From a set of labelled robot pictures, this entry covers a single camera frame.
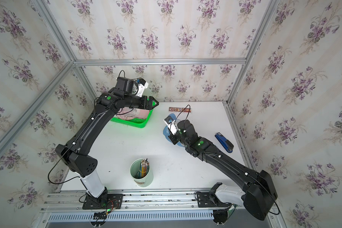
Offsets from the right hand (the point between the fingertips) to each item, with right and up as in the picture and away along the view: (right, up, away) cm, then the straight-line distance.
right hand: (171, 127), depth 77 cm
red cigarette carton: (+6, +11, +38) cm, 40 cm away
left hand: (-9, +13, -3) cm, 17 cm away
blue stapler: (+36, -13, +11) cm, 40 cm away
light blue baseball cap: (-3, -4, +7) cm, 9 cm away
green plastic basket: (-23, +1, +19) cm, 30 cm away
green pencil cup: (-14, -30, 0) cm, 33 cm away
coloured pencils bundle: (-14, -20, -7) cm, 26 cm away
